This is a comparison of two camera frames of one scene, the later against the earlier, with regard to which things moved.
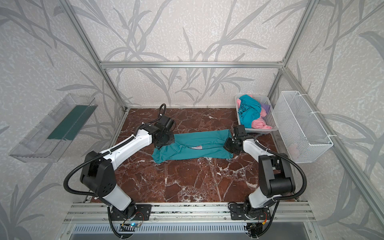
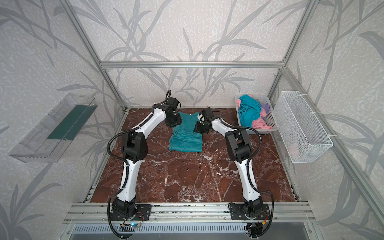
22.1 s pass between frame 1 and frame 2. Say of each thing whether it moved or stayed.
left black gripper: moved
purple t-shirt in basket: stayed
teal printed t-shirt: moved
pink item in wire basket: stayed
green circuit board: stayed
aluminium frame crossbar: stayed
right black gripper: moved
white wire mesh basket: stayed
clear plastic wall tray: stayed
